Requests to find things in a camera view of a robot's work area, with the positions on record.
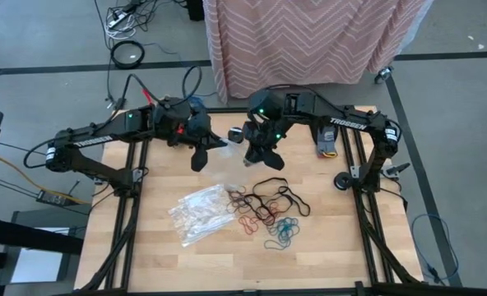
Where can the red tape patch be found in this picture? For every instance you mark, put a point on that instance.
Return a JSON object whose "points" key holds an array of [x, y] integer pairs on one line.
{"points": [[180, 130]]}

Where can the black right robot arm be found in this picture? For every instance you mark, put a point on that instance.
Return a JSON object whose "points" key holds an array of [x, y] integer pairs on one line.
{"points": [[350, 122]]}

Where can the black tape roll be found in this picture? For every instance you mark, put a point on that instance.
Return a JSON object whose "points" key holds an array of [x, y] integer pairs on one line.
{"points": [[337, 181]]}

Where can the black metal bracket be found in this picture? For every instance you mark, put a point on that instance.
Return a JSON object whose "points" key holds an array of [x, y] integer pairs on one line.
{"points": [[397, 168]]}

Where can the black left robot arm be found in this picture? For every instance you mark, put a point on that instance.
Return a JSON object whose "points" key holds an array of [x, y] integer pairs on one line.
{"points": [[99, 139]]}

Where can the dark brown rubber band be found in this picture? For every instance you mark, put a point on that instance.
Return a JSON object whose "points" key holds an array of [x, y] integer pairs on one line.
{"points": [[237, 194], [237, 207]]}

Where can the pink chevron cloth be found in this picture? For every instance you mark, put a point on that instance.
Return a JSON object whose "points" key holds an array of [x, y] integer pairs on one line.
{"points": [[301, 41]]}

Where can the teal rubber band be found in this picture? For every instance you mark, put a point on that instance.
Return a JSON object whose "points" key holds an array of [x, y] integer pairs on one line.
{"points": [[265, 245], [286, 227], [273, 230]]}

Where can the black aluminium frame rail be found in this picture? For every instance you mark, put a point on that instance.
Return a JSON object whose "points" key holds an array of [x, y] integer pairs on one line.
{"points": [[359, 152], [145, 144], [347, 152], [301, 293], [133, 144], [227, 110]]}

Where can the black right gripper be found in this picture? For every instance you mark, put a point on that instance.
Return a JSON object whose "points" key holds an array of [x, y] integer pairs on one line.
{"points": [[264, 137]]}

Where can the yellow and red bands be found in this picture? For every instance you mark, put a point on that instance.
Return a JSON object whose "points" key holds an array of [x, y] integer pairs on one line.
{"points": [[326, 144]]}

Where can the black power adapter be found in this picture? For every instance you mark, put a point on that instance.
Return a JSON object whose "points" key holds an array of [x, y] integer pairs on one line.
{"points": [[54, 199]]}

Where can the clear plastic zip bag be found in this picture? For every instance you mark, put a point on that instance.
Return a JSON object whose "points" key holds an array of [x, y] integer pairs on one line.
{"points": [[229, 162]]}

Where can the clear zip bag stack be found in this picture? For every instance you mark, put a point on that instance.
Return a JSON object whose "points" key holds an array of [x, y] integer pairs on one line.
{"points": [[198, 215]]}

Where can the red tape strip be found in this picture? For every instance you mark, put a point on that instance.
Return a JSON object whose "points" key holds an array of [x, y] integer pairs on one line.
{"points": [[147, 96]]}

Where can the wide black rubber band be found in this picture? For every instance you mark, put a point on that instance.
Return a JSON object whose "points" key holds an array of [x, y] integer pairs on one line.
{"points": [[308, 210], [274, 178], [264, 213]]}

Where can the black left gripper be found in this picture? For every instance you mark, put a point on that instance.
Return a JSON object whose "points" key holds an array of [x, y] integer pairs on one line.
{"points": [[196, 125]]}

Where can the black floor box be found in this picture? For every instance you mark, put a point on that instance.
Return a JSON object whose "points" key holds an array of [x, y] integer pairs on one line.
{"points": [[195, 10]]}

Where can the white power strip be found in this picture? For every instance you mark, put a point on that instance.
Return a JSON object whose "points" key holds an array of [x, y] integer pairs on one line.
{"points": [[117, 19]]}

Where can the black bench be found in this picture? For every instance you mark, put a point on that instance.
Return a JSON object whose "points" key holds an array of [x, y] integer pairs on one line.
{"points": [[21, 238]]}

